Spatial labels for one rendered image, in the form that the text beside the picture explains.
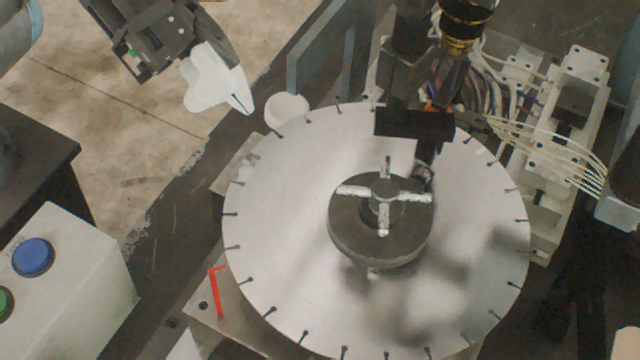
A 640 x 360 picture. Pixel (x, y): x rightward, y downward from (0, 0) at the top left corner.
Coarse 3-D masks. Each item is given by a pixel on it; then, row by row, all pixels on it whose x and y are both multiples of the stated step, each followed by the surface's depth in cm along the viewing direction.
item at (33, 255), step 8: (32, 240) 72; (40, 240) 72; (16, 248) 71; (24, 248) 71; (32, 248) 71; (40, 248) 72; (48, 248) 72; (16, 256) 71; (24, 256) 71; (32, 256) 71; (40, 256) 71; (48, 256) 71; (16, 264) 70; (24, 264) 70; (32, 264) 70; (40, 264) 70; (24, 272) 71; (32, 272) 71
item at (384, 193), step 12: (384, 156) 69; (384, 168) 68; (384, 180) 67; (348, 192) 67; (360, 192) 67; (372, 192) 66; (384, 192) 66; (396, 192) 66; (408, 192) 67; (420, 192) 67; (372, 204) 67; (384, 204) 66; (396, 204) 67; (384, 216) 65; (384, 228) 64
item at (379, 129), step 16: (384, 112) 69; (400, 112) 67; (416, 112) 70; (432, 112) 70; (448, 112) 70; (384, 128) 69; (400, 128) 69; (416, 128) 68; (432, 128) 68; (448, 128) 68; (416, 144) 72; (432, 144) 70; (432, 160) 72
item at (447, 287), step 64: (320, 128) 78; (256, 192) 72; (320, 192) 72; (448, 192) 73; (512, 192) 73; (256, 256) 67; (320, 256) 68; (448, 256) 68; (512, 256) 69; (320, 320) 64; (384, 320) 64; (448, 320) 64
